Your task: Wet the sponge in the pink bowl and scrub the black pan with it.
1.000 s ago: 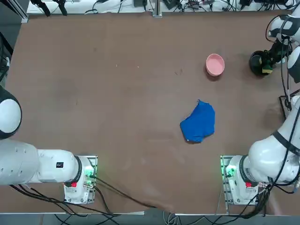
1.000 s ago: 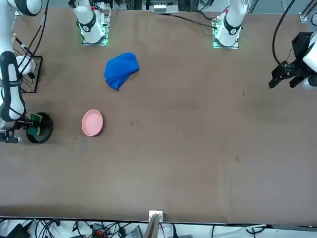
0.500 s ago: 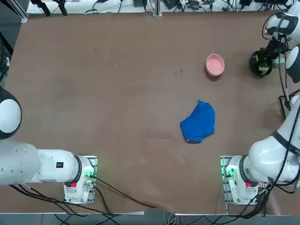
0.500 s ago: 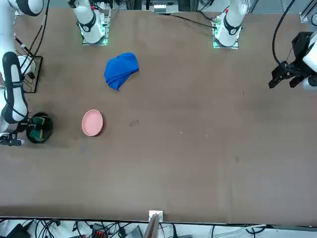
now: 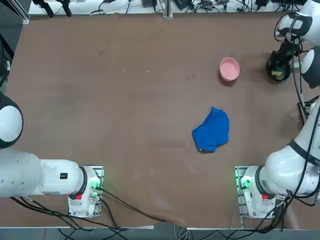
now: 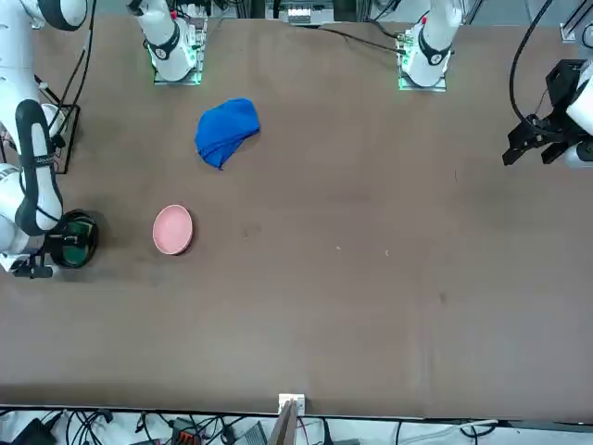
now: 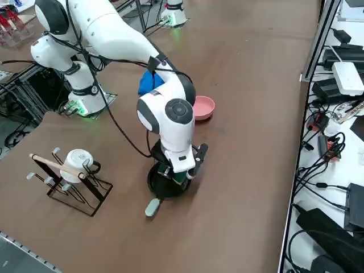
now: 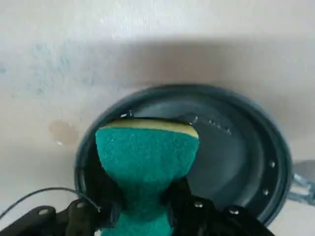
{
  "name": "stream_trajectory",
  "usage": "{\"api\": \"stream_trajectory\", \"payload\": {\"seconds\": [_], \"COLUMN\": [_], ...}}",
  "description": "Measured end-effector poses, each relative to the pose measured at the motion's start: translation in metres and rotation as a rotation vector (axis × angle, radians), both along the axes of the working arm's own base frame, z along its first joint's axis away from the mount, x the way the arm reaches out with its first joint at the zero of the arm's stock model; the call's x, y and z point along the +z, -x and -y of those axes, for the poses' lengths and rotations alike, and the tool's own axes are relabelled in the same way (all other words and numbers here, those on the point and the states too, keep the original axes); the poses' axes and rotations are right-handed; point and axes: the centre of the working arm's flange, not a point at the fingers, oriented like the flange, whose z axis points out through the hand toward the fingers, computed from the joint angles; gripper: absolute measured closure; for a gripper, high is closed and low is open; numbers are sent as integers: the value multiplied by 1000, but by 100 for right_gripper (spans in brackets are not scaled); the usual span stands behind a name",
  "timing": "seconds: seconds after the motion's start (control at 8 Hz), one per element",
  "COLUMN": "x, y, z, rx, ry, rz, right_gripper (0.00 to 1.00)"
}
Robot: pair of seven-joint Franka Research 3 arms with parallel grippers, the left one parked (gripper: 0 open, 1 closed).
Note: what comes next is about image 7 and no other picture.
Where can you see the black rectangular box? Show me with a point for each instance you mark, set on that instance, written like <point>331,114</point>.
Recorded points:
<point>355,207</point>

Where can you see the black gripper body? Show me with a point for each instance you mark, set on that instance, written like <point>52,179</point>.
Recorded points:
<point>157,159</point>

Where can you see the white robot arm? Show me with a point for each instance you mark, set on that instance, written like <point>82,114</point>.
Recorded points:
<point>176,12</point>
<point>113,31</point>

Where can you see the clear acrylic shelf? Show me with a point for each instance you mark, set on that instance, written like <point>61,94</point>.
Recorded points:
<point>14,31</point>

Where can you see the white plastic box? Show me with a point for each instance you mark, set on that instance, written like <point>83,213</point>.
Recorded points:
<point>348,78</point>

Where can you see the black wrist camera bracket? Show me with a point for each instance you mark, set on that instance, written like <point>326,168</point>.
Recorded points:
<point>202,152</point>

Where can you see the red and black connector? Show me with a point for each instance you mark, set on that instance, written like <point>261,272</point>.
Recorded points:
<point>318,122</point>

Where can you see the aluminium edge rail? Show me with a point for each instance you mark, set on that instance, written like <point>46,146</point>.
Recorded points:
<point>28,252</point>

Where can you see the black metal frame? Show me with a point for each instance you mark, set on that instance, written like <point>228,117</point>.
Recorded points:
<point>42,91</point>

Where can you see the white mug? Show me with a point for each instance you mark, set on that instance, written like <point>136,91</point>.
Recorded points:
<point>76,159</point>

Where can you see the aluminium frame post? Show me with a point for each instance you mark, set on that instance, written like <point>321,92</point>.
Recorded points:
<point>319,39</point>

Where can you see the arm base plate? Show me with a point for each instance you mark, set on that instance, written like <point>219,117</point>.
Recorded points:
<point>185,22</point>
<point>109,98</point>

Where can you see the large black adapter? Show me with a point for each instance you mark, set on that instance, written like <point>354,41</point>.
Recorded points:
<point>321,224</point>

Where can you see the long black device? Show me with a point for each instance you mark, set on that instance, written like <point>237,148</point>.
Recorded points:
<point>351,54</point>

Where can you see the blue cloth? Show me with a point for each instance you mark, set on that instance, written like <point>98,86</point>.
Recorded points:
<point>146,84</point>

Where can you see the clear plastic packet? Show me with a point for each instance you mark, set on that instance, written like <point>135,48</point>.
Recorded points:
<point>348,111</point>

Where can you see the pink bowl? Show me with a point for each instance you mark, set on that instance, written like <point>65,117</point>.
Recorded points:
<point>204,109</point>

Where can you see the small black power adapter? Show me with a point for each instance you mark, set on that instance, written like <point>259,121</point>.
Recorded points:
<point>342,35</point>

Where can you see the slim black power adapter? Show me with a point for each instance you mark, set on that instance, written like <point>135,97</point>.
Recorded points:
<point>322,146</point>

